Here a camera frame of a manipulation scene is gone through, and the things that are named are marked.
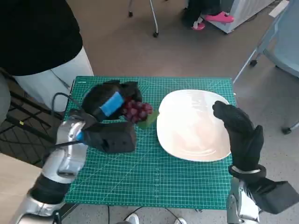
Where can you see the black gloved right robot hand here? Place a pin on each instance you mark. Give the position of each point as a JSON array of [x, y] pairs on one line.
[[243, 137]]

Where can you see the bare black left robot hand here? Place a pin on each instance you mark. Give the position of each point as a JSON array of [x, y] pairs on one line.
[[105, 98]]

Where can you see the red toy grape bunch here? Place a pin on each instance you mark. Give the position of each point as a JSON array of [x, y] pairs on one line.
[[137, 110]]

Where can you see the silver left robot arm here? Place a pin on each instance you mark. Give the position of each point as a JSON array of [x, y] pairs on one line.
[[67, 161]]

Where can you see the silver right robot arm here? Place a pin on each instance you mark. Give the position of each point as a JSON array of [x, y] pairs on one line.
[[243, 207]]

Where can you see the white rounded square plate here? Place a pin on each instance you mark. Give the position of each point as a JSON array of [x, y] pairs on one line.
[[191, 126]]

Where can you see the green cutting mat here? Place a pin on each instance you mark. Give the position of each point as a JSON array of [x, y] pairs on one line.
[[144, 172]]

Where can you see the standing person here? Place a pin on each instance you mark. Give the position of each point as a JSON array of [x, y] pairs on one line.
[[35, 35]]

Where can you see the white rounded foot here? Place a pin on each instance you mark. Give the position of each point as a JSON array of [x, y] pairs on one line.
[[132, 219], [180, 221]]

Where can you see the light wooden table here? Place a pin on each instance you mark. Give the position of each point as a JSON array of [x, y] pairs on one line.
[[14, 177]]

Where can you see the white ribbed cabinet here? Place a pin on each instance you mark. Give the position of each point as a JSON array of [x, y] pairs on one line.
[[245, 12]]

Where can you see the seated person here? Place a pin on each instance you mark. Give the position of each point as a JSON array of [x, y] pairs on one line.
[[195, 10]]

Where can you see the small white block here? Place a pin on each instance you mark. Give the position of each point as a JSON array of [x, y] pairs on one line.
[[275, 11]]

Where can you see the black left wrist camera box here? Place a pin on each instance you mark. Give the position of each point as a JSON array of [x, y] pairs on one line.
[[116, 140]]

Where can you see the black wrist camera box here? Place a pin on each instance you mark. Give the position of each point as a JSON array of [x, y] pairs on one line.
[[276, 198], [116, 140]]

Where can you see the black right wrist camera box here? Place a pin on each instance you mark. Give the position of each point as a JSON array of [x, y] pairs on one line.
[[276, 198]]

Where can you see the grey wheeled chair frame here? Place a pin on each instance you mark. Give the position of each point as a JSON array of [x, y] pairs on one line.
[[154, 19]]

